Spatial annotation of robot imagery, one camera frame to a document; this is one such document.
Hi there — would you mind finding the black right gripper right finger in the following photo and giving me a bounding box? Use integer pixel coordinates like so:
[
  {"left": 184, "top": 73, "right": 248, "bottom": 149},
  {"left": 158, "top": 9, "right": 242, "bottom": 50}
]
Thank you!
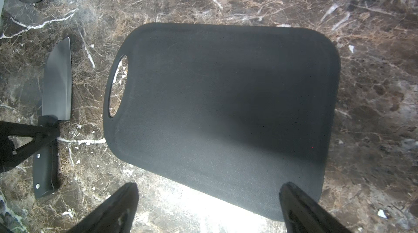
[{"left": 279, "top": 182, "right": 351, "bottom": 233}]

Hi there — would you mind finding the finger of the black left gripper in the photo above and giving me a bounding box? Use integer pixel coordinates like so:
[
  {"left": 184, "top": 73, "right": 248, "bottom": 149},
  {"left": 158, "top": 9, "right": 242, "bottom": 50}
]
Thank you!
[{"left": 1, "top": 121, "right": 59, "bottom": 173}]

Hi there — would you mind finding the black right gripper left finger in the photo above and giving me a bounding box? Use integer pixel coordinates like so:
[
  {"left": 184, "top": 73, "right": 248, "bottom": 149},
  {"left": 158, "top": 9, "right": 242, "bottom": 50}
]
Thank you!
[{"left": 68, "top": 182, "right": 139, "bottom": 233}]

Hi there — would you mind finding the black handled kitchen knife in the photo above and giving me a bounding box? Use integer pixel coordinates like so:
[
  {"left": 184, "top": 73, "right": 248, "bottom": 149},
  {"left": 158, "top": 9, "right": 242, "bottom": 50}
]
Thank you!
[{"left": 33, "top": 37, "right": 72, "bottom": 199}]

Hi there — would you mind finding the black plastic cutting board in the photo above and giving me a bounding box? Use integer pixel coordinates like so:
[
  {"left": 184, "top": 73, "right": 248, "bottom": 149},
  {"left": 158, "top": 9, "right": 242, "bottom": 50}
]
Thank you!
[{"left": 103, "top": 23, "right": 341, "bottom": 221}]

